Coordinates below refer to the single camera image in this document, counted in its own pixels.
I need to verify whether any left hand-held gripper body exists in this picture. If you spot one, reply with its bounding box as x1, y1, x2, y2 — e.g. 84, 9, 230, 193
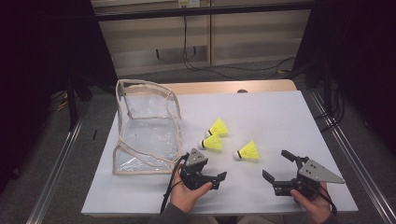
179, 147, 220, 191

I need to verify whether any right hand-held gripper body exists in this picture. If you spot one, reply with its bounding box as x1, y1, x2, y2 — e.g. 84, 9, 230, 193
272, 154, 346, 200

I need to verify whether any yellow shuttlecock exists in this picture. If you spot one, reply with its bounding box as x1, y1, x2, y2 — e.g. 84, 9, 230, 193
198, 133, 224, 153
233, 140, 261, 162
205, 118, 230, 138

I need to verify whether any clear plastic bag beige trim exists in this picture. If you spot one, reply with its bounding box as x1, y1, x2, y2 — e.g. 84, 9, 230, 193
111, 78, 183, 175

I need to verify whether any person's right hand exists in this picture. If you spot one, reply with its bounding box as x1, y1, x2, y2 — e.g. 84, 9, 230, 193
290, 181, 333, 224

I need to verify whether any person's left hand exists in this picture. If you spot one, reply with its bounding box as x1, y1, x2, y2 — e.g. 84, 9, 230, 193
169, 172, 214, 215

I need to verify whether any black curtain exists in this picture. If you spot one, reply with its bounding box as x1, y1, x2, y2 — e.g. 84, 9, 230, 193
292, 0, 396, 157
0, 0, 119, 191

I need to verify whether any black metal stand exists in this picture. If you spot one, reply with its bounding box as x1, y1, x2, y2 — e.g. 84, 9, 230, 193
65, 69, 79, 132

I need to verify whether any black horizontal bar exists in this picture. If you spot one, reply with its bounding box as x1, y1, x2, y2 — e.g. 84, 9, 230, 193
92, 2, 316, 22

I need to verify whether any right hand-held gripper black cable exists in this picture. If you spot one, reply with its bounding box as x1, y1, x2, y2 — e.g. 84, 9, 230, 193
307, 181, 339, 217

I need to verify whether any hand-held gripper black cable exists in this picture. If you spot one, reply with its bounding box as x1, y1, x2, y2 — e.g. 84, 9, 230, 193
160, 152, 191, 216
307, 181, 339, 217

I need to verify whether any left hand-held gripper black cable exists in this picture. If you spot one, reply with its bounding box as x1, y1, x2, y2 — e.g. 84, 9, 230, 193
160, 152, 191, 216

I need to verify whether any metal floor rail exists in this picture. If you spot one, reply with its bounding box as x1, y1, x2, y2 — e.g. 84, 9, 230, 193
311, 91, 396, 224
26, 116, 86, 224

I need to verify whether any bundle of black cables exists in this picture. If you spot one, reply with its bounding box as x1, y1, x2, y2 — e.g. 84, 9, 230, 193
314, 78, 346, 133

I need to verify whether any long black floor cable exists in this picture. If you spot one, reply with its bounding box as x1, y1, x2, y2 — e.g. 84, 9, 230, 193
182, 15, 297, 80

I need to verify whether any white wall socket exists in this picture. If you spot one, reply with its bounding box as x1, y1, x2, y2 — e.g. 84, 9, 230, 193
177, 0, 201, 8

